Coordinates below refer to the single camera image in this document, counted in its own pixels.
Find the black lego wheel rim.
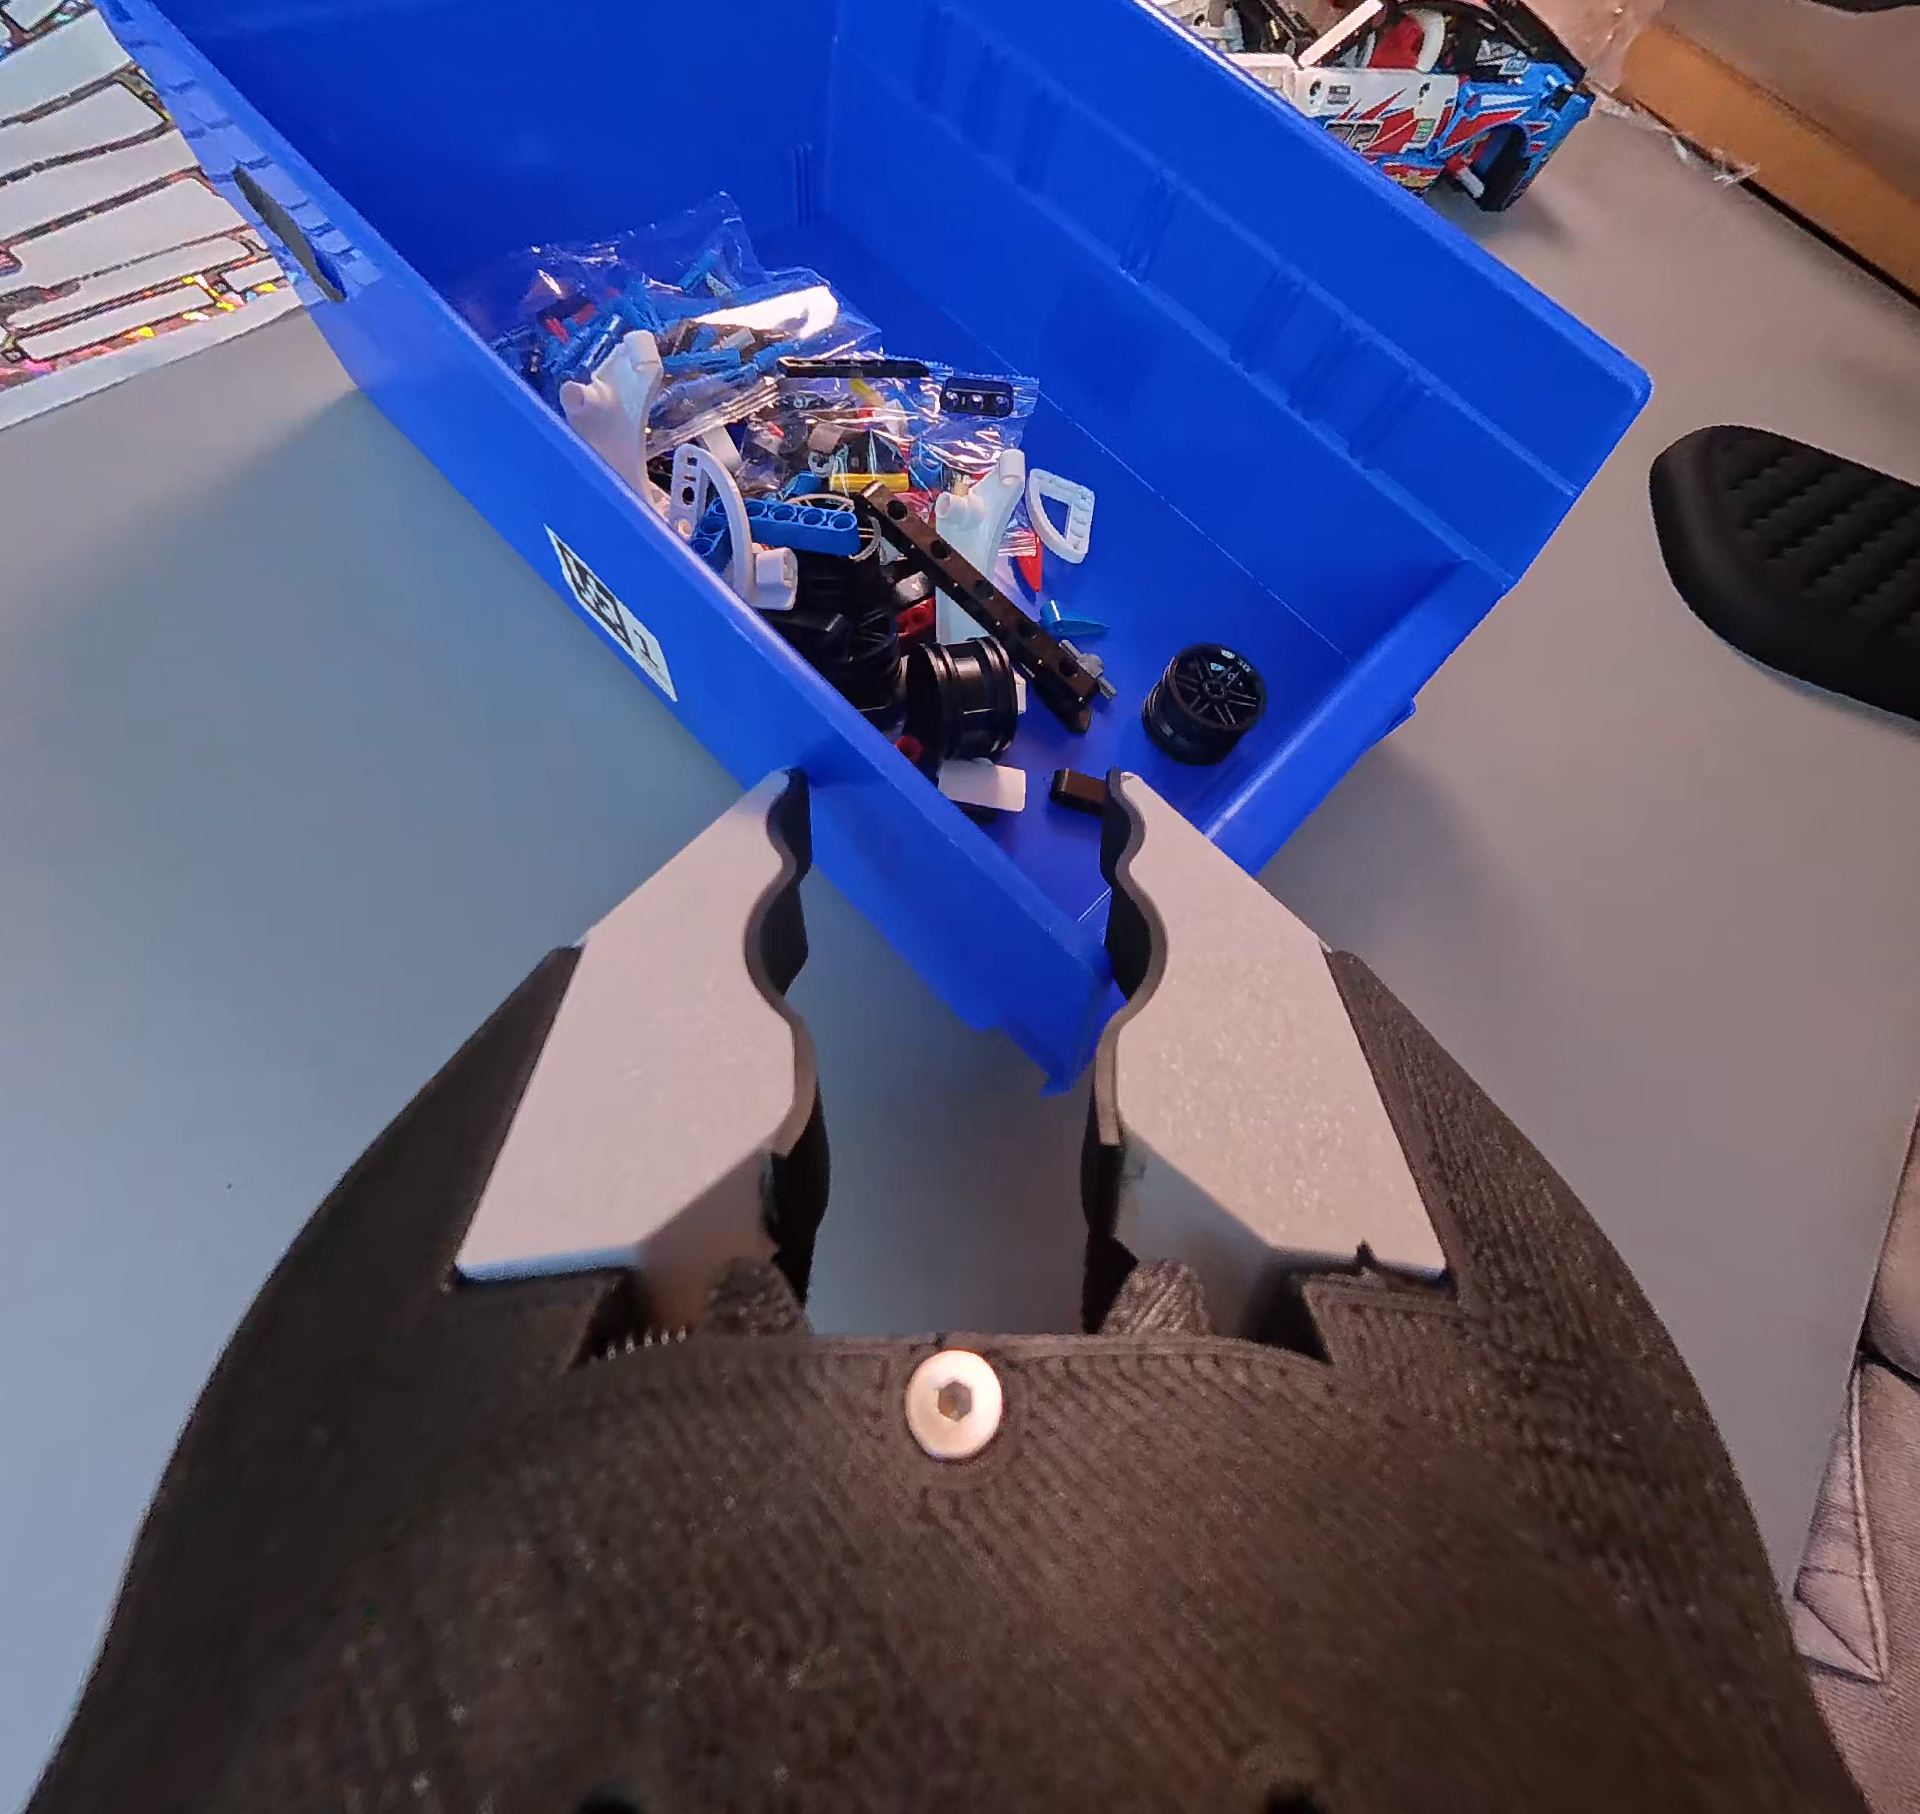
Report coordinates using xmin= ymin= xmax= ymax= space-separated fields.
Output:
xmin=1143 ymin=642 xmax=1268 ymax=770
xmin=900 ymin=635 xmax=1026 ymax=767

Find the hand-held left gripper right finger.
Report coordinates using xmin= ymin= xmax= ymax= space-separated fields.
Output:
xmin=1081 ymin=771 xmax=1451 ymax=1293

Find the blue bin with tag label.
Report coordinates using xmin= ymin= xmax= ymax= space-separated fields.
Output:
xmin=27 ymin=0 xmax=1653 ymax=1095

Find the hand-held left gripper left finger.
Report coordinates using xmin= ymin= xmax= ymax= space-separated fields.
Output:
xmin=454 ymin=771 xmax=828 ymax=1333

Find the partly built lego race car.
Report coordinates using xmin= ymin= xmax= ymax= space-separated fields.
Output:
xmin=1193 ymin=0 xmax=1594 ymax=214

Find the long black lego beam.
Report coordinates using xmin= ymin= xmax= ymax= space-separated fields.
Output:
xmin=863 ymin=484 xmax=1102 ymax=733

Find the black padded armrest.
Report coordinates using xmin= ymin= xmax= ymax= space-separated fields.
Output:
xmin=1650 ymin=422 xmax=1920 ymax=721

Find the holographic sticker sheet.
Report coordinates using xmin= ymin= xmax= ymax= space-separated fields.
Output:
xmin=0 ymin=0 xmax=324 ymax=432

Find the pile of lego parts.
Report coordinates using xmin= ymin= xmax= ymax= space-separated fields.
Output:
xmin=563 ymin=329 xmax=1120 ymax=817

